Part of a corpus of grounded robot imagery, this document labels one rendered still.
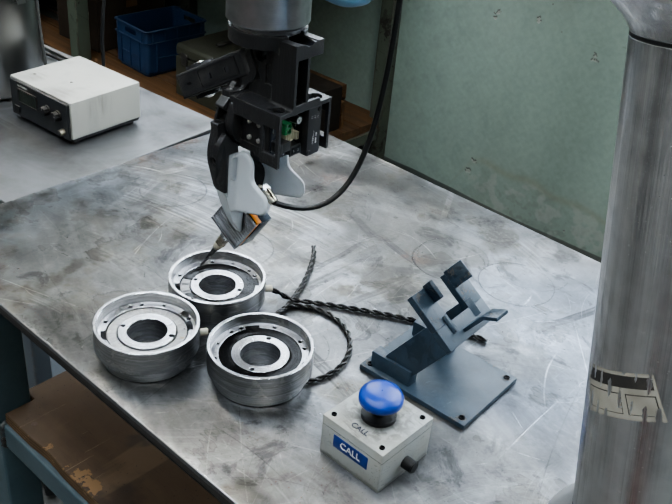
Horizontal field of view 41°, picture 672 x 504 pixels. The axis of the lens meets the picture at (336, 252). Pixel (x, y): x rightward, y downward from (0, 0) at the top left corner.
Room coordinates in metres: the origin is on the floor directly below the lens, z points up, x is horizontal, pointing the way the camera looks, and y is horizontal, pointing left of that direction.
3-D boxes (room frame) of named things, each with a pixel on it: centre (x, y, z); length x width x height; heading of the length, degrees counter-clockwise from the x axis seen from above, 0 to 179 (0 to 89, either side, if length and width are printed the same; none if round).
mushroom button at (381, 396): (0.60, -0.05, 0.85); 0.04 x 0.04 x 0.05
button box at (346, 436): (0.60, -0.06, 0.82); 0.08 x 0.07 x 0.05; 50
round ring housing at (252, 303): (0.80, 0.13, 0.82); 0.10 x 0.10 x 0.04
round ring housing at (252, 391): (0.69, 0.06, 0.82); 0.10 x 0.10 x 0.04
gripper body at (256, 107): (0.77, 0.07, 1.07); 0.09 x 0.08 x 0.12; 53
